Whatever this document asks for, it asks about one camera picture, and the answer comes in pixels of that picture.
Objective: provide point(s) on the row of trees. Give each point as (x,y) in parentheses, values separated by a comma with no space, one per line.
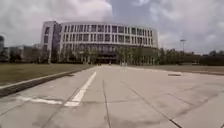
(140,56)

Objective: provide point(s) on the curved white multi-storey building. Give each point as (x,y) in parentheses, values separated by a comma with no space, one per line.
(100,36)

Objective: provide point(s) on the pale concrete slab pavement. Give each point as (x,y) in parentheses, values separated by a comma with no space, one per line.
(133,100)

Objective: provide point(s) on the dark drain cover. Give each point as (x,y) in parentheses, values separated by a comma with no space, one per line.
(174,74)

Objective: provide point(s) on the floodlight pole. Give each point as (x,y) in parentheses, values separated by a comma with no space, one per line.
(182,46)

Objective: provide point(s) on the dark concrete kerb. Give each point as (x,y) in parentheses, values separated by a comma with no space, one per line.
(33,82)

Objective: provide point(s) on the dry grass field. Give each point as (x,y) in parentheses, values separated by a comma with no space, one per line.
(26,71)

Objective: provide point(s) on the grass strip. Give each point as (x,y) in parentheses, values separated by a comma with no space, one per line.
(200,68)

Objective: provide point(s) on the low grey building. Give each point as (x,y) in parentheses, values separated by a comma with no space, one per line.
(23,50)

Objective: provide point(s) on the dark building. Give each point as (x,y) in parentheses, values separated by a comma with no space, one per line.
(1,42)

